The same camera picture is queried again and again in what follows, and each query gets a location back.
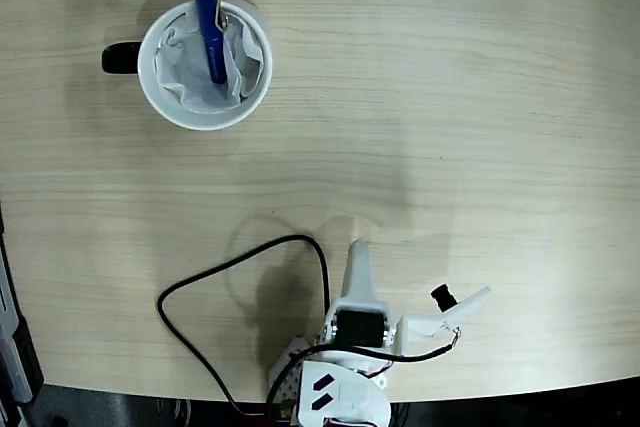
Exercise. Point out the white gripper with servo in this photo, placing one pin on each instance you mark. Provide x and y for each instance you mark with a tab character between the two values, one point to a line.
358	328

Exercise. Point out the white perforated block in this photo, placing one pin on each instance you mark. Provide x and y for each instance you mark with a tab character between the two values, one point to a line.
292	384

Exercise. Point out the black camera on white bracket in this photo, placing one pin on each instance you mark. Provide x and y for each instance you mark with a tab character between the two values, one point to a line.
442	298

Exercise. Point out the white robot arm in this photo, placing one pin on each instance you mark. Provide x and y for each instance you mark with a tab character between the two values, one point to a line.
345	397

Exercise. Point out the blue pen with gold clip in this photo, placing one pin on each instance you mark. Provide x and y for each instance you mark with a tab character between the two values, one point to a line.
207	22

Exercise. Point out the crumpled white tissue paper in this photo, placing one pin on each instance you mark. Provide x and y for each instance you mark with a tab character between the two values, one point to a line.
185	72

